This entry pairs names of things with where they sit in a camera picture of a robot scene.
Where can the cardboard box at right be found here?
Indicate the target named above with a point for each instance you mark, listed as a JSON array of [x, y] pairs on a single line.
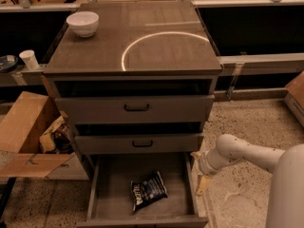
[[294, 98]]

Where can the snack bags in box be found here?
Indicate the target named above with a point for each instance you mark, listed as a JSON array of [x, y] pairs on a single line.
[[55, 139]]

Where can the blue chip bag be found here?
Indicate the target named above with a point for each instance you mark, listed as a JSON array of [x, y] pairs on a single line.
[[148, 191]]

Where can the dark round dish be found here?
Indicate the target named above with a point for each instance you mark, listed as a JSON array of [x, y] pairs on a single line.
[[8, 63]]

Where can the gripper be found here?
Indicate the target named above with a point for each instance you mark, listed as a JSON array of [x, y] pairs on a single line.
[[203, 164]]

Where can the grey middle drawer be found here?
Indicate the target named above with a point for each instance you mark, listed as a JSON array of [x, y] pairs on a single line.
[[120, 144]]

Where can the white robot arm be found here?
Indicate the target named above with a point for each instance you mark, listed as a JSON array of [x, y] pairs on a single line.
[[286, 199]]

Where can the white ceramic bowl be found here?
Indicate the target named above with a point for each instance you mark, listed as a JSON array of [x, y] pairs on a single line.
[[83, 23]]

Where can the grey open bottom drawer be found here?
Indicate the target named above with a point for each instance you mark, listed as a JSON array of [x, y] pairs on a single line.
[[111, 201]]

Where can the open cardboard box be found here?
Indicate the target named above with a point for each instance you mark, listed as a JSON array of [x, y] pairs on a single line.
[[29, 117]]

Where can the grey top drawer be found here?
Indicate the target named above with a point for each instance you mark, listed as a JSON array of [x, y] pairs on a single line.
[[137, 110]]

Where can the grey drawer cabinet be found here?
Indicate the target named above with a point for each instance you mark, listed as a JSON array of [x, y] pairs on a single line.
[[140, 49]]

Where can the clear bracket on shelf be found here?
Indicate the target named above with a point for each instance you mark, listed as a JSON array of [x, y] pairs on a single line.
[[236, 72]]

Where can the white paper cup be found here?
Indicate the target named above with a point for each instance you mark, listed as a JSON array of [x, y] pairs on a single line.
[[28, 57]]

